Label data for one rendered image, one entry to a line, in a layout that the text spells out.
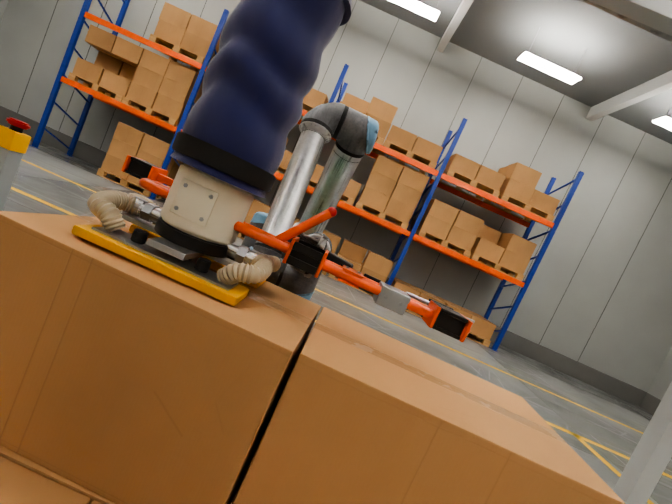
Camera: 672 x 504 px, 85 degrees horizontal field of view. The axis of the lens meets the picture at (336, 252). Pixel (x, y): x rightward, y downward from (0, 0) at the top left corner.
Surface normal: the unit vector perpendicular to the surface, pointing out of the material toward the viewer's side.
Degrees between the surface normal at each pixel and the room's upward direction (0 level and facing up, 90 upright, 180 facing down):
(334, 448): 90
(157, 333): 90
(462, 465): 90
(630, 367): 90
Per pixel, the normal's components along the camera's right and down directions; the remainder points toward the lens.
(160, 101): 0.00, 0.09
